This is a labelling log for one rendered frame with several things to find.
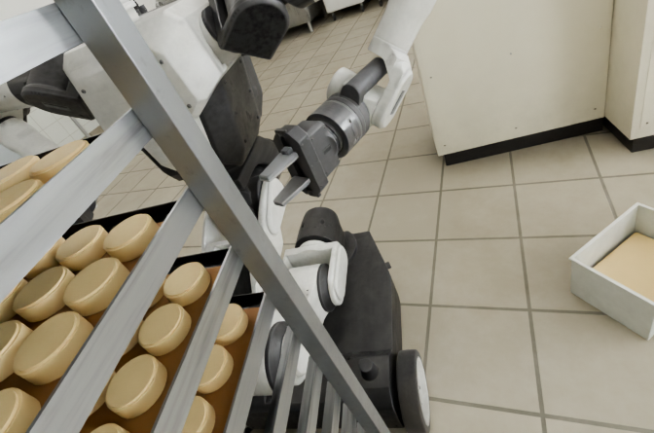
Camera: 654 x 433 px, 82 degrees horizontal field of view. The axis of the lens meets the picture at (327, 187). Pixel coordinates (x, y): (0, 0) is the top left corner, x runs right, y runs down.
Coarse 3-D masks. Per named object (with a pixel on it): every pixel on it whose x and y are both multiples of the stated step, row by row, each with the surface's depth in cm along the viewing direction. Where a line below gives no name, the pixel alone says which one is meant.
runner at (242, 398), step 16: (272, 304) 49; (256, 320) 45; (256, 336) 44; (256, 352) 43; (256, 368) 42; (240, 384) 39; (240, 400) 39; (240, 416) 38; (224, 432) 36; (240, 432) 38
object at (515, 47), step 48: (480, 0) 135; (528, 0) 133; (576, 0) 132; (432, 48) 146; (480, 48) 145; (528, 48) 143; (576, 48) 142; (432, 96) 159; (480, 96) 157; (528, 96) 155; (576, 96) 153; (480, 144) 171; (528, 144) 172
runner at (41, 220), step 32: (128, 128) 32; (96, 160) 28; (128, 160) 31; (64, 192) 25; (96, 192) 28; (0, 224) 22; (32, 224) 23; (64, 224) 25; (0, 256) 21; (32, 256) 23; (0, 288) 21
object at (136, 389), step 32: (160, 288) 44; (192, 288) 41; (160, 320) 38; (192, 320) 39; (128, 352) 39; (160, 352) 37; (128, 384) 33; (160, 384) 33; (96, 416) 34; (128, 416) 32
